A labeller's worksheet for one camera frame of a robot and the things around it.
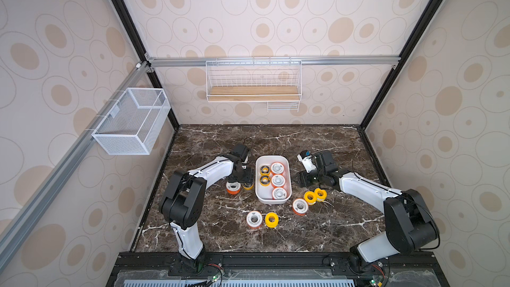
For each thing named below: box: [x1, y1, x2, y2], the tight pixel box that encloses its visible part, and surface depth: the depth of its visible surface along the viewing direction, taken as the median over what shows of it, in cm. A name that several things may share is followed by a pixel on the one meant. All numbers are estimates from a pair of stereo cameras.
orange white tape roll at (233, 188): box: [225, 182, 242, 195], surface depth 94 cm
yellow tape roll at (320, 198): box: [314, 187, 328, 202], surface depth 91 cm
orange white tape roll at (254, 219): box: [246, 209, 263, 230], surface depth 85 cm
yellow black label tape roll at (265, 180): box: [258, 174, 271, 187], surface depth 97 cm
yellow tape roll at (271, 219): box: [264, 211, 280, 228], surface depth 85 cm
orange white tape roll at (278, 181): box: [270, 174, 287, 189], surface depth 96 cm
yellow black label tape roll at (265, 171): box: [260, 164, 271, 177], surface depth 101 cm
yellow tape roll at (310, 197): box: [304, 191, 317, 206], surface depth 91 cm
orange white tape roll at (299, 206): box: [292, 197, 309, 217], surface depth 89 cm
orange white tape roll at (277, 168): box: [270, 161, 286, 175], surface depth 102 cm
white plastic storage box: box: [255, 155, 293, 205], surface depth 96 cm
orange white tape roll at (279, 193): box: [271, 186, 289, 200], surface depth 92 cm
